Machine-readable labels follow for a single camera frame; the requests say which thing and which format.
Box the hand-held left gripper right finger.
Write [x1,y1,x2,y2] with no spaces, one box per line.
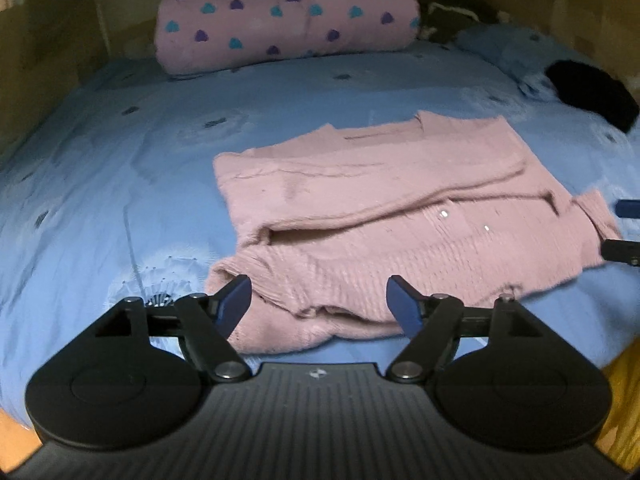
[386,275,558,381]

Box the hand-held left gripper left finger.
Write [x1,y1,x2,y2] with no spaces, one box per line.
[79,274,253,381]

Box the pink knitted cardigan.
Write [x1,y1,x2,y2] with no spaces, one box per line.
[207,110,624,356]

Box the black cloth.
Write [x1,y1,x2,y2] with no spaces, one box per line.
[545,60,640,134]

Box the yellow fuzzy cloth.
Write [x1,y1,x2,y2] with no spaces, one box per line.
[597,345,640,474]

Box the blue dandelion print bedsheet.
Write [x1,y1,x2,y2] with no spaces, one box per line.
[0,22,640,413]

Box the blue pillow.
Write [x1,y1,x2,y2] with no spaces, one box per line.
[457,22,597,97]

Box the dark grey white-trimmed cloth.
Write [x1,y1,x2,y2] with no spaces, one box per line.
[420,0,512,44]

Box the pink heart print quilt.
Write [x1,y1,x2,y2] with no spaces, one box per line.
[154,0,421,79]

